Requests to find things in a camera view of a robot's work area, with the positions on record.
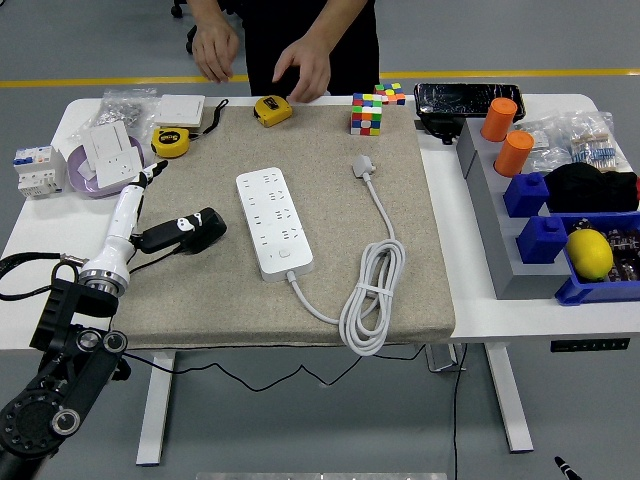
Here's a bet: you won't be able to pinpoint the black table control panel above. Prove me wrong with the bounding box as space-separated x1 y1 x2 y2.
550 338 631 353

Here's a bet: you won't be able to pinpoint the blue block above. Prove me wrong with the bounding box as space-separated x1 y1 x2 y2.
503 172 551 219
516 214 569 266

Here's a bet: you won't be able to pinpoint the thin black cable under table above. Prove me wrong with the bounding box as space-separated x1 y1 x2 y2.
122 343 427 393

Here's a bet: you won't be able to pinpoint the grey block holder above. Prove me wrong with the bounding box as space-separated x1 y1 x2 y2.
455 118 574 301

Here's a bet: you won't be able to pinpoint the black power adapter with cord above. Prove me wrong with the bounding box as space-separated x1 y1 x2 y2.
128 206 229 276

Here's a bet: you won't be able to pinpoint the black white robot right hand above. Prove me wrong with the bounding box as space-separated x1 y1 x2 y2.
553 454 584 480

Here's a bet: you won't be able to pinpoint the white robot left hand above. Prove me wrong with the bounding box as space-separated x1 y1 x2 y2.
82 159 204 282

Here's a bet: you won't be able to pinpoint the black cloth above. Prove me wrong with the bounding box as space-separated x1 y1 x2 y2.
543 162 640 214

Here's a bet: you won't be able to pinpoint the plastic bag of white parts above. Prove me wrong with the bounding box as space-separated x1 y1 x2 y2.
519 117 576 174

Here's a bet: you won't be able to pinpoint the yellow tape measure with strap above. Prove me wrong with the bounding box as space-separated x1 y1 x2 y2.
150 98 230 160

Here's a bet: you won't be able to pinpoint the white left table leg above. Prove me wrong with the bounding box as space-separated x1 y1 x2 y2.
135 349 177 466

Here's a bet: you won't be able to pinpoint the white power strip cord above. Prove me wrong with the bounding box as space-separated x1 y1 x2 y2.
283 153 408 358

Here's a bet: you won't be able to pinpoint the white wall switch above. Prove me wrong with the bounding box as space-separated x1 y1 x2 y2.
152 94 206 129

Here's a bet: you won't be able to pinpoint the black glossy tray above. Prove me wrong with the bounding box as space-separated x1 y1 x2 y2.
413 82 527 121

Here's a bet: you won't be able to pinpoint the orange cylinder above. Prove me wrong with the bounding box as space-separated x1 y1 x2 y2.
480 97 519 144
494 130 536 179

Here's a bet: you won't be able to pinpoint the large rubik's cube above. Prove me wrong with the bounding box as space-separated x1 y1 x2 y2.
349 92 384 136

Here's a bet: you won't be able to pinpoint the purple bowl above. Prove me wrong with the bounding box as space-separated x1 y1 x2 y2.
67 135 154 200

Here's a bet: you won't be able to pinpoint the grey-brown mat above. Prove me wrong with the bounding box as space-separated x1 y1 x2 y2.
112 102 458 351

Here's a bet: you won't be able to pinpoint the white wall socket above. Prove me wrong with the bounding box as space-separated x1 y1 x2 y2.
94 147 146 189

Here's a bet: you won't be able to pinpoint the dark electronic modules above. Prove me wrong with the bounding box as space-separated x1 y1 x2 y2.
602 227 640 284

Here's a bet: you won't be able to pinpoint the white switch panel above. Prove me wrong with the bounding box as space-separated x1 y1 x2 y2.
79 122 144 171

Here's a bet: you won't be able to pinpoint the white right table leg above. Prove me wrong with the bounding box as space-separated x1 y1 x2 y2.
483 343 535 455

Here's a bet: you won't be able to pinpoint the plastic bag of screws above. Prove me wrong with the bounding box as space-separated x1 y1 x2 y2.
74 88 159 142

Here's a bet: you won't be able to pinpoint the yellow lemon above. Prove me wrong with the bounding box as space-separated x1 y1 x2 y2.
565 228 615 281

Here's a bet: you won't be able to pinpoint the person's right hand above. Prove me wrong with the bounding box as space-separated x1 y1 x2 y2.
191 22 240 84

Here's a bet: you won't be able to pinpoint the small rubik's cube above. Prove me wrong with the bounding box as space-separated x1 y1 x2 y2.
373 82 407 107

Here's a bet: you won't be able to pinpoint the person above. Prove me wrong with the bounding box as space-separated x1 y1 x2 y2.
219 0 382 99

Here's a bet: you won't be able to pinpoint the grey box under table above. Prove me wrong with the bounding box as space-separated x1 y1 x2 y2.
424 343 467 374

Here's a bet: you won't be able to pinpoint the person's left hand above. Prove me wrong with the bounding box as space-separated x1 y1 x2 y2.
272 37 334 104

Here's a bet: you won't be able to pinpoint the white power strip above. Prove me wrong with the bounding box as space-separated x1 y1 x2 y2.
235 166 316 284

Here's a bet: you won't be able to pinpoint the white circuit breaker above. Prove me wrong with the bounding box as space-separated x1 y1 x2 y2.
13 144 67 200

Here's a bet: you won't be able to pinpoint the blue plastic bin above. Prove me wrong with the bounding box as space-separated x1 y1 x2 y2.
542 209 640 306

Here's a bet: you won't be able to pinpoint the white table leg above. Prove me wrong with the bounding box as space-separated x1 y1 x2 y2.
483 343 535 455
135 349 177 466

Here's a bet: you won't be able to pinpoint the plastic bag of resistors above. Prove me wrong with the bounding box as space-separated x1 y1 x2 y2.
567 110 632 174

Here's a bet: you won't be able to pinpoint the black hanging cable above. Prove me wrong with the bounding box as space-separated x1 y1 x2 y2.
451 343 469 480

